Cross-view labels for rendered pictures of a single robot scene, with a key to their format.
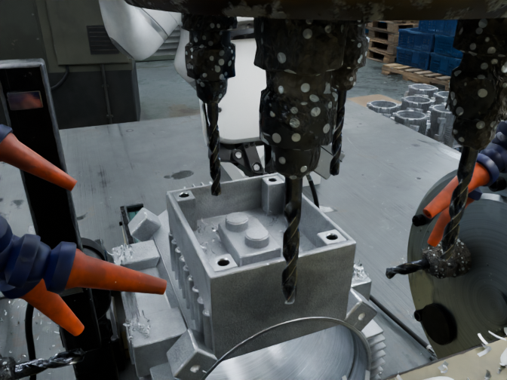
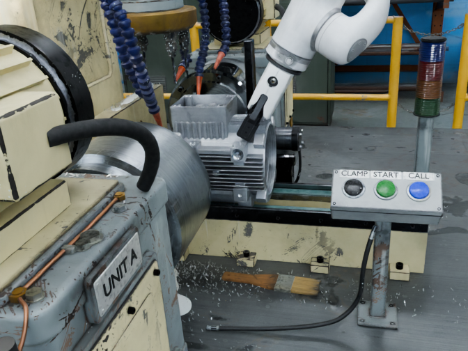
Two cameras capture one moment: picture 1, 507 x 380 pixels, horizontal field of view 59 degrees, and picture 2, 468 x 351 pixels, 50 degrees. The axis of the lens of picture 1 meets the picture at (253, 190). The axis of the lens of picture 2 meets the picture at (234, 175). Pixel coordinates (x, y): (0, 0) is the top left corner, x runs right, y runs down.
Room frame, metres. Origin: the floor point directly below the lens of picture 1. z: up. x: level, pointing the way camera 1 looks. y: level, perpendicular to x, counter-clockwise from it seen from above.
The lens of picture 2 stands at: (0.95, -0.81, 1.42)
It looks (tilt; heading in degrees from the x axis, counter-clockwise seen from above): 23 degrees down; 127
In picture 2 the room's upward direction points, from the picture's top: 4 degrees counter-clockwise
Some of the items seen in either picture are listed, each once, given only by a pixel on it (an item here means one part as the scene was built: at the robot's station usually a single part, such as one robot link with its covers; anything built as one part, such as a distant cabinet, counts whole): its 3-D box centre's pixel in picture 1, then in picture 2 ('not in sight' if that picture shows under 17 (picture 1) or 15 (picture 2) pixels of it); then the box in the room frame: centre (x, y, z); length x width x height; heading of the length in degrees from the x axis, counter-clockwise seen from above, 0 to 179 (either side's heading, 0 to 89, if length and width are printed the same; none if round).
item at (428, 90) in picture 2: not in sight; (428, 87); (0.63, 0.46, 1.10); 0.06 x 0.06 x 0.04
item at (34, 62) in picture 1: (56, 225); (252, 94); (0.30, 0.16, 1.12); 0.04 x 0.03 x 0.26; 21
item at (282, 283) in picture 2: not in sight; (270, 281); (0.49, -0.08, 0.80); 0.21 x 0.05 x 0.01; 18
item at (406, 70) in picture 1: (443, 47); not in sight; (5.78, -2.36, 0.39); 1.20 x 0.80 x 0.79; 29
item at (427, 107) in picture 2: not in sight; (427, 105); (0.63, 0.46, 1.05); 0.06 x 0.06 x 0.04
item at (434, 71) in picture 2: not in sight; (430, 69); (0.63, 0.46, 1.14); 0.06 x 0.06 x 0.04
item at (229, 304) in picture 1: (251, 255); (205, 116); (0.28, 0.00, 1.11); 0.12 x 0.11 x 0.07; 22
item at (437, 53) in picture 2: not in sight; (432, 50); (0.63, 0.46, 1.19); 0.06 x 0.06 x 0.04
